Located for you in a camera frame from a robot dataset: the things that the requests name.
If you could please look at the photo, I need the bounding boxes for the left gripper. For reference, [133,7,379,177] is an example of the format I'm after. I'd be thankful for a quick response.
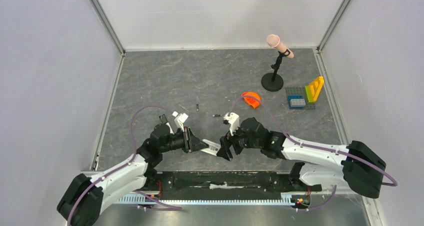
[160,126,209,154]

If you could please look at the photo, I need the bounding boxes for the white remote control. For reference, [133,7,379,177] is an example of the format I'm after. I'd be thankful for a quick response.
[200,139,221,156]

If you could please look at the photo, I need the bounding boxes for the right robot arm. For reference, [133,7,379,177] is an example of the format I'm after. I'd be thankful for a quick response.
[216,117,386,199]

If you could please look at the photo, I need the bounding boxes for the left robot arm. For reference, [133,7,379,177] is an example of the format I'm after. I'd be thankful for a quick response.
[56,124,209,226]

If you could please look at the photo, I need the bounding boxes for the orange plastic basket piece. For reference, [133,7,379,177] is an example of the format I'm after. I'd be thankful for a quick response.
[241,91,262,110]

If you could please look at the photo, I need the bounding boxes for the black microphone stand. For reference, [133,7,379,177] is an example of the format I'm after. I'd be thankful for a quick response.
[261,52,286,92]

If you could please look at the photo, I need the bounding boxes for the blue lego brick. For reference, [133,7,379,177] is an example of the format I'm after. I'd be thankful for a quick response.
[287,95,306,109]

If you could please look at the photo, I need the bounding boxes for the grey lego baseplate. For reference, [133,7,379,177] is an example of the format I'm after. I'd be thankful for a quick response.
[285,87,316,110]

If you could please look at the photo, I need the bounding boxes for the green lego brick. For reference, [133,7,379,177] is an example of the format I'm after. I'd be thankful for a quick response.
[305,85,316,103]

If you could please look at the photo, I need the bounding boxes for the yellow lego piece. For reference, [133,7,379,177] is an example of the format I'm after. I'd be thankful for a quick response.
[308,76,325,103]

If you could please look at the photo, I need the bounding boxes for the pink microphone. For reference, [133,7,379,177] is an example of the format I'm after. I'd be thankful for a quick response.
[266,34,294,59]

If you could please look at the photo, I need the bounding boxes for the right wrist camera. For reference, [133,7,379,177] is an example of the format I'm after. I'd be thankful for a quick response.
[223,112,240,136]

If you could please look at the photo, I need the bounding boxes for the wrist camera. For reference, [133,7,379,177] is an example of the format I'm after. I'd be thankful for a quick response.
[159,111,189,134]
[223,112,240,136]

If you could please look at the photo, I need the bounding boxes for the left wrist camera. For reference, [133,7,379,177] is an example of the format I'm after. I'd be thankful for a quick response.
[159,111,189,134]

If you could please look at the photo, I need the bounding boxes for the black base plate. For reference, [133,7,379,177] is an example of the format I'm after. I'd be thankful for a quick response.
[139,163,323,201]

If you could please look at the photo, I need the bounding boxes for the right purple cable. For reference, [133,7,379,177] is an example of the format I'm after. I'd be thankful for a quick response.
[228,95,398,212]

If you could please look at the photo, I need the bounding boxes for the purple cable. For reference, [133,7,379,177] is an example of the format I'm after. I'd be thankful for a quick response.
[66,105,176,226]
[228,95,398,212]

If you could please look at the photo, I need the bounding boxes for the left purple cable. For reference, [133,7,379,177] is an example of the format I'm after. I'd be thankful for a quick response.
[66,105,176,226]

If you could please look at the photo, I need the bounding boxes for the white cable duct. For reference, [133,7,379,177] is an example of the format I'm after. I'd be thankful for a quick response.
[114,193,295,207]

